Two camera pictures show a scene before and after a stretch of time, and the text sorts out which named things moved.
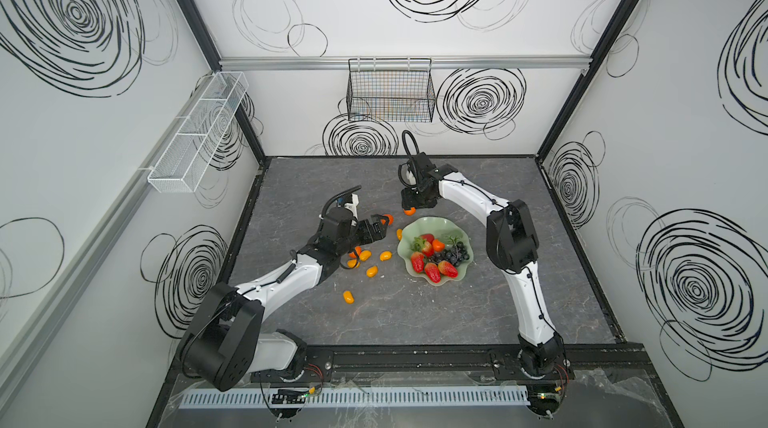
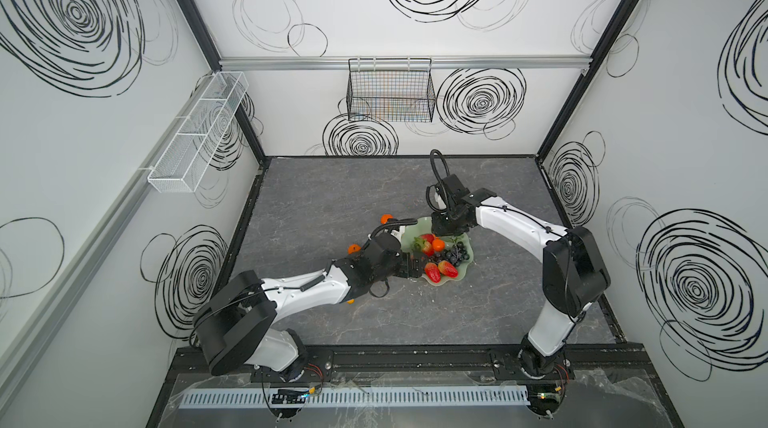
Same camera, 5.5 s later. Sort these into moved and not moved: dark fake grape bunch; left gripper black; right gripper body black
Moved: left gripper black; right gripper body black
Not moved: dark fake grape bunch
